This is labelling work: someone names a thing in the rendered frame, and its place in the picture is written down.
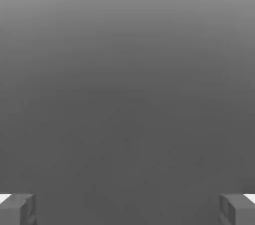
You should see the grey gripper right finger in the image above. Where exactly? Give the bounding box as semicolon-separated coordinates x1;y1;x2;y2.
218;193;255;225

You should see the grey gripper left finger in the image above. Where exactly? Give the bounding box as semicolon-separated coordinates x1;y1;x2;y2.
0;193;38;225

